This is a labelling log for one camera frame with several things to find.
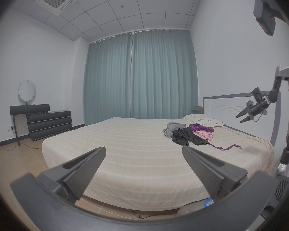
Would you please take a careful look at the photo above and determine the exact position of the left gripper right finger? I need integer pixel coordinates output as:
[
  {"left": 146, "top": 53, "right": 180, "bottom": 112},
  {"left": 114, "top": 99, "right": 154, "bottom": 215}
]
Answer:
[{"left": 182, "top": 145, "right": 248, "bottom": 200}]

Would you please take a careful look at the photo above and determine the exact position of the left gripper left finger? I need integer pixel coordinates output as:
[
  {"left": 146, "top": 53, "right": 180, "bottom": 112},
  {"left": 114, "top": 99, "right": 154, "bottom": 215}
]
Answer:
[{"left": 39, "top": 146, "right": 107, "bottom": 204}]

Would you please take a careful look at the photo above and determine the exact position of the black T-shirt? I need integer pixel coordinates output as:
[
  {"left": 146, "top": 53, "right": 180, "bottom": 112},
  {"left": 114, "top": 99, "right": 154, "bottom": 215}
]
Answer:
[{"left": 171, "top": 127, "right": 210, "bottom": 146}]

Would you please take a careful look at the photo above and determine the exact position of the bed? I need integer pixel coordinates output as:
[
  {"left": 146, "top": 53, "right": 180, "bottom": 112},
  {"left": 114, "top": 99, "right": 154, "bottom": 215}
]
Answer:
[{"left": 42, "top": 90, "right": 282, "bottom": 212}]

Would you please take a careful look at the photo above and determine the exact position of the pink garment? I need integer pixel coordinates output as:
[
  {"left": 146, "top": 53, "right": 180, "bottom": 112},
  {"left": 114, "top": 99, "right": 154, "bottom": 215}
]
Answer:
[{"left": 193, "top": 130, "right": 214, "bottom": 141}]

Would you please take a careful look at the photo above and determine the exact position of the white printed pillow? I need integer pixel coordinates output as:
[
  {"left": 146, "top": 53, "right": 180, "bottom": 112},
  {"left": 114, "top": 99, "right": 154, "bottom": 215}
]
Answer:
[{"left": 183, "top": 114, "right": 225, "bottom": 127}]

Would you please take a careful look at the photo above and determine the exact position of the purple garment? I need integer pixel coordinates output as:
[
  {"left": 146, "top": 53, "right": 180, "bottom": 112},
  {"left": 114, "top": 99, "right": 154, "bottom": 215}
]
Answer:
[{"left": 188, "top": 123, "right": 242, "bottom": 150}]

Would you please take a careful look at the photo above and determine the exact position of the black chest of drawers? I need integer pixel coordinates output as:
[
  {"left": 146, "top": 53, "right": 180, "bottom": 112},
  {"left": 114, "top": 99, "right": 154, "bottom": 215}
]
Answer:
[{"left": 26, "top": 110, "right": 73, "bottom": 142}]

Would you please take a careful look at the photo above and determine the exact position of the grey garment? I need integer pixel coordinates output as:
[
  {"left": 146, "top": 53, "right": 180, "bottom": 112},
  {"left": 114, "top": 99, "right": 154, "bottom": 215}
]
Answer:
[{"left": 162, "top": 121, "right": 186, "bottom": 139}]

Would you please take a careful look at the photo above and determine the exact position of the black dressing table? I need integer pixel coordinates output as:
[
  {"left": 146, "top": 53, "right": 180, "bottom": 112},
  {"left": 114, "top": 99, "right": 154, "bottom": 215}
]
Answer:
[{"left": 10, "top": 104, "right": 50, "bottom": 146}]

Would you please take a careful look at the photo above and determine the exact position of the blue-green curtain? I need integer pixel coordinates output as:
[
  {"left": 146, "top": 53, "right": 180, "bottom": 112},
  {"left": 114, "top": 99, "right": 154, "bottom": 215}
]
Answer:
[
  {"left": 83, "top": 31, "right": 133, "bottom": 126},
  {"left": 131, "top": 29, "right": 198, "bottom": 120}
]

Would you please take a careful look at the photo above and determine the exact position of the round white-framed mirror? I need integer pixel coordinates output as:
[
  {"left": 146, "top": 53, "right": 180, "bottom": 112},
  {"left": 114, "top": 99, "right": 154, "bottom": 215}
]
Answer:
[{"left": 18, "top": 80, "right": 36, "bottom": 105}]

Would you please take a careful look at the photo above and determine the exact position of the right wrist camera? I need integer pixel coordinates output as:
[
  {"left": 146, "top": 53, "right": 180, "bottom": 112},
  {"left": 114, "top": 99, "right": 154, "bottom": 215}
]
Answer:
[{"left": 252, "top": 87, "right": 268, "bottom": 103}]

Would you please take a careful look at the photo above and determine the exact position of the black cable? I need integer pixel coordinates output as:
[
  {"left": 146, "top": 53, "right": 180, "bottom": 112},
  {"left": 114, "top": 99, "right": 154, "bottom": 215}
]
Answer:
[
  {"left": 4, "top": 142, "right": 42, "bottom": 151},
  {"left": 131, "top": 210, "right": 179, "bottom": 219}
]

